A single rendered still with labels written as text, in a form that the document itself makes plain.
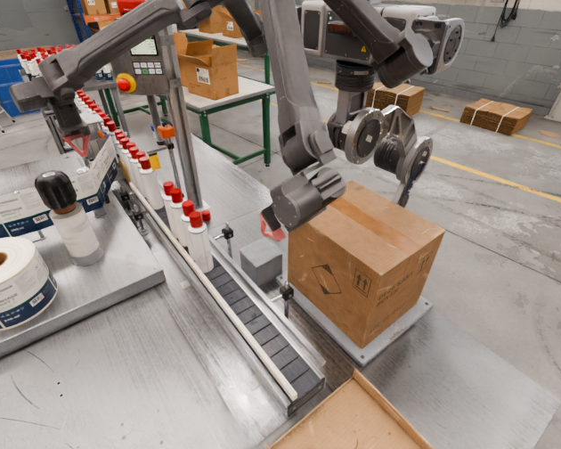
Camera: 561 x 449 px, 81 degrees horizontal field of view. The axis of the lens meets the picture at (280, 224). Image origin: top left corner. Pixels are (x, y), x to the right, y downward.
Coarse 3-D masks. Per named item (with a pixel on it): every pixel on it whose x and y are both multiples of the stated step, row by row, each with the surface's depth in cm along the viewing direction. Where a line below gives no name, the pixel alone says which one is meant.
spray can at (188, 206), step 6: (186, 204) 93; (192, 204) 93; (186, 210) 93; (192, 210) 94; (186, 216) 94; (186, 222) 94; (186, 228) 96; (186, 234) 98; (186, 240) 100; (192, 252) 102; (192, 258) 103
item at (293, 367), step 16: (224, 272) 100; (224, 288) 95; (240, 288) 95; (240, 304) 91; (240, 320) 87; (256, 320) 87; (256, 336) 83; (272, 336) 83; (272, 352) 79; (288, 352) 79; (288, 368) 76; (304, 368) 76; (304, 384) 73
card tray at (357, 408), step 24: (360, 384) 78; (336, 408) 74; (360, 408) 74; (384, 408) 73; (288, 432) 70; (312, 432) 70; (336, 432) 70; (360, 432) 70; (384, 432) 70; (408, 432) 69
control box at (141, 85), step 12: (156, 36) 96; (120, 60) 99; (132, 60) 100; (144, 60) 100; (156, 60) 100; (120, 72) 102; (132, 72) 102; (132, 84) 104; (144, 84) 104; (156, 84) 104; (168, 84) 105
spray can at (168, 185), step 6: (168, 186) 101; (174, 186) 102; (168, 192) 102; (168, 198) 103; (168, 204) 104; (168, 210) 105; (168, 216) 107; (174, 222) 108; (174, 228) 110; (174, 234) 112
